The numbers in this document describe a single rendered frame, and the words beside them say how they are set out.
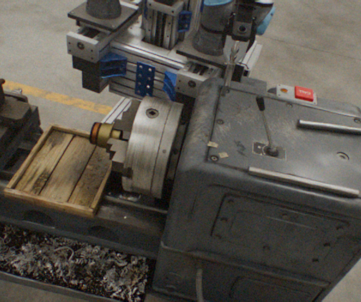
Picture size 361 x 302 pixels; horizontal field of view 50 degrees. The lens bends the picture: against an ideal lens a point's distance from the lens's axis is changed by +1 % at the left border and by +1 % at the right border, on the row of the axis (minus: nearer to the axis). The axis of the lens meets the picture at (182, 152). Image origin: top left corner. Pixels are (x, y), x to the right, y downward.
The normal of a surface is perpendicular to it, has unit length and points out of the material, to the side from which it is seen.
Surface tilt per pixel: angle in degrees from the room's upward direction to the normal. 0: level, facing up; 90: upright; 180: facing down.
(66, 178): 0
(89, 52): 90
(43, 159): 0
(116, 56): 0
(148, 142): 43
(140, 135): 38
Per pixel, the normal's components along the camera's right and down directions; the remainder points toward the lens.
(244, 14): 0.03, -0.31
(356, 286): 0.15, -0.70
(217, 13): -0.29, 0.64
